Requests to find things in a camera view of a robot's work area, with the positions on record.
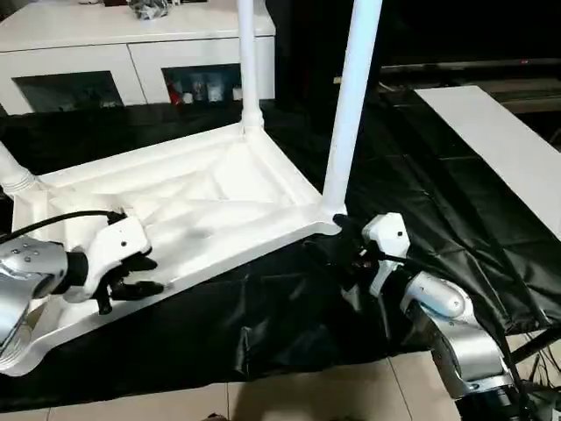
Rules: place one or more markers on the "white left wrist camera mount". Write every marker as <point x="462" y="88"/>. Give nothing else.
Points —
<point x="118" y="239"/>

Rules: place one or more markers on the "black work mat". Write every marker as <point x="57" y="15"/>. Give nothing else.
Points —
<point x="438" y="197"/>

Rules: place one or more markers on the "long black bar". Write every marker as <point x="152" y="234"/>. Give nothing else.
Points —
<point x="460" y="66"/>

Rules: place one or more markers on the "white cabinet with glass doors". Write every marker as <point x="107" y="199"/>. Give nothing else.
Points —
<point x="109" y="48"/>

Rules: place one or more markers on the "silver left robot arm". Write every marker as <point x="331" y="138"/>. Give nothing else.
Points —
<point x="26" y="272"/>

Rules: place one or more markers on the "white flat board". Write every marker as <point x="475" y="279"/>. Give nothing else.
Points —
<point x="495" y="131"/>

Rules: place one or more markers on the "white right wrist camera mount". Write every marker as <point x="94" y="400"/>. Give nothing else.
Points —
<point x="390" y="232"/>

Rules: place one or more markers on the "white plastic table top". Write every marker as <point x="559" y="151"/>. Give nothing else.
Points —
<point x="197" y="184"/>

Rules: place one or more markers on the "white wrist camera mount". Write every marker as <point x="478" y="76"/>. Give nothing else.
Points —
<point x="118" y="239"/>
<point x="390" y="232"/>

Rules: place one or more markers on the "black metal stand leg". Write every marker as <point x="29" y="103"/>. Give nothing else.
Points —
<point x="534" y="344"/>

